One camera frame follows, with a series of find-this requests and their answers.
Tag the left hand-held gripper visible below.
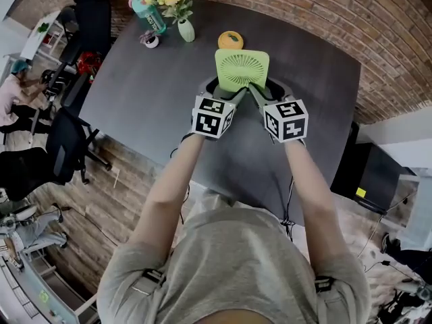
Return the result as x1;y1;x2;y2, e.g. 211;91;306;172
191;78;250;141

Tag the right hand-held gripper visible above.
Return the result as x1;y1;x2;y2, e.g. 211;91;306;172
249;79;310;144

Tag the green square fan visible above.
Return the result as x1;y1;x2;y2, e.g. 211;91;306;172
215;48;270;92

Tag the person's right forearm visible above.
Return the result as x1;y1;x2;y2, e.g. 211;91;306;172
283;140;350;273

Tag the person's left forearm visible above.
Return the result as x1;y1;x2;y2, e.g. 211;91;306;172
127;134;207;254

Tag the orange round object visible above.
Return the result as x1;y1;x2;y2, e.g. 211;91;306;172
217;30;244;51

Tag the pale green ribbed vase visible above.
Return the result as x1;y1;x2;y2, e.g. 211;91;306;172
177;18;196;43

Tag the small potted purple plant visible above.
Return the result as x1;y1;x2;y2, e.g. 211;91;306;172
139;29;161;49

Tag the teal water bottle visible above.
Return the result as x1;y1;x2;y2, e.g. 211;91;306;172
129;0;167;35

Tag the black cabinet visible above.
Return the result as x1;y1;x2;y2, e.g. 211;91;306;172
329;121;420;216

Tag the red bag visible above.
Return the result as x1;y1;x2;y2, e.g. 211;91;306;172
76;51;103;76

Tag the person's grey shirt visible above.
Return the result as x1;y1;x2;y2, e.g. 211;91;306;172
97;189;372;324

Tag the black office chair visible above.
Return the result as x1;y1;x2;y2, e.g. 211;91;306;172
0;72;113;203
47;0;113;90

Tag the white shelf unit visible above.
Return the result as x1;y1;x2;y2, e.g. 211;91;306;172
19;10;65;62

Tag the white robot equipment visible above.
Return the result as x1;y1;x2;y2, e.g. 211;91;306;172
0;203;70;270

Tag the white desk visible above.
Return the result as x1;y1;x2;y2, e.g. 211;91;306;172
0;254;99;324

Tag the black cable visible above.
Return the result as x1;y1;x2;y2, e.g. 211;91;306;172
280;176;297;243

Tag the black strap buckle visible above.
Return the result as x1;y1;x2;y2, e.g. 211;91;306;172
313;275;340;295
130;267;167;297

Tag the black equipment with cables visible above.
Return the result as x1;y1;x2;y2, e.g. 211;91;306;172
379;232;432;324

